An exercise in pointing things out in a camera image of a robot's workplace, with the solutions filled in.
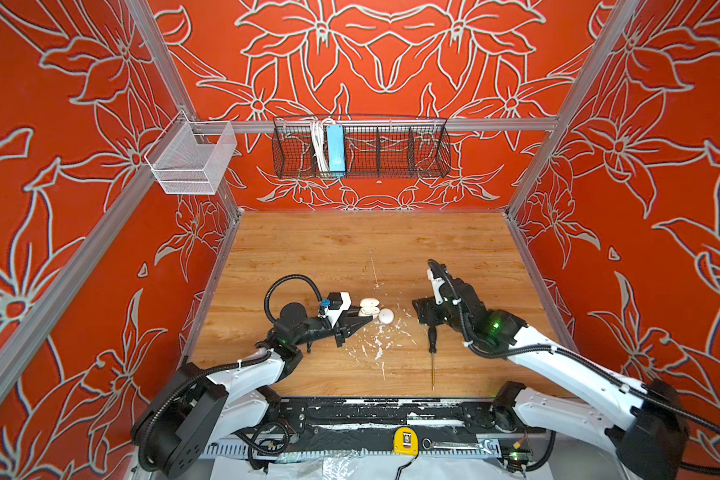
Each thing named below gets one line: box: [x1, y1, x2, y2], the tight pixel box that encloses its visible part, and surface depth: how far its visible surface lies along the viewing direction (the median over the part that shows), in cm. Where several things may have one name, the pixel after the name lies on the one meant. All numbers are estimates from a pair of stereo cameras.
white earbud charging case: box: [358, 298, 381, 320], surface depth 73 cm
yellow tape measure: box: [393, 426, 419, 456], surface depth 70 cm
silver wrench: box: [422, 439, 493, 451], surface depth 71 cm
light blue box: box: [327, 124, 346, 172], surface depth 91 cm
